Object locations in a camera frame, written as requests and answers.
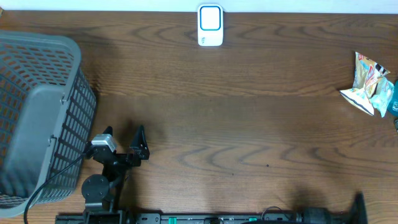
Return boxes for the teal spray bottle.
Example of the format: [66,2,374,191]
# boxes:
[387,81,398,117]

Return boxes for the pale green small packet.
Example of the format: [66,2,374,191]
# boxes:
[370,77,394,118]

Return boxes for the yellow wet wipes pack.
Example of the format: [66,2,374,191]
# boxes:
[339,52,390,116]

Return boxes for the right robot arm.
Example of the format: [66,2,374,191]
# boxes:
[295,192,368,224]

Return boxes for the white barcode scanner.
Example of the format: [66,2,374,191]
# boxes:
[197,4,224,47]

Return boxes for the grey plastic shopping basket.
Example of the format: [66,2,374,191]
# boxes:
[1,30,96,218]

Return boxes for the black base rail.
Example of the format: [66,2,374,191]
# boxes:
[55,212,368,224]

